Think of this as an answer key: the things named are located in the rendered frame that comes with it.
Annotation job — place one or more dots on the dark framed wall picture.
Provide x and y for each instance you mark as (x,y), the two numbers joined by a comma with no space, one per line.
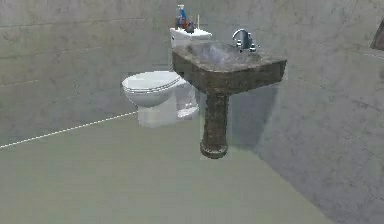
(379,36)

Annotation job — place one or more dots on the white toilet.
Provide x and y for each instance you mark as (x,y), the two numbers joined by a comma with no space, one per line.
(151,90)

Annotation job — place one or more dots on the brown stone pedestal sink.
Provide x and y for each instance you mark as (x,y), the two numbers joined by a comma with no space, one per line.
(216,71)

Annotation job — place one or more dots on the blue spray bottle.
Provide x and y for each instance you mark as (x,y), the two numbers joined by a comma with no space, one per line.
(181,16)

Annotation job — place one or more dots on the thin white stick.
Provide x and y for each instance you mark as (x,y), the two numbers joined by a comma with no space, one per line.
(198,21)

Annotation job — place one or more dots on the silver sink faucet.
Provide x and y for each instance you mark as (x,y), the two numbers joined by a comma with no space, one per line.
(245,39)

